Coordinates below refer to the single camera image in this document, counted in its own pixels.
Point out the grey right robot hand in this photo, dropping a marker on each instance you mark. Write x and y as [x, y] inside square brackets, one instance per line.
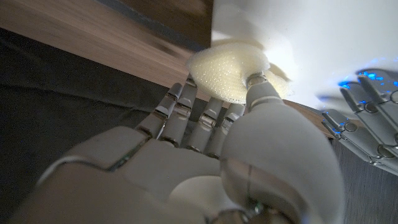
[186, 174]

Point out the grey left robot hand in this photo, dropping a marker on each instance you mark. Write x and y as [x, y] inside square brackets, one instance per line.
[373, 124]

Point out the white paper plate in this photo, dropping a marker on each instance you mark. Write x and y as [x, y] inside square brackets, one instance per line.
[326, 37]

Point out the yellow sponge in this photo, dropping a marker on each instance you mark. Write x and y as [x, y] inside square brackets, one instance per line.
[220, 71]

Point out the black backdrop curtain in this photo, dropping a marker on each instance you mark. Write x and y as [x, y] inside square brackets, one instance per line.
[46, 109]

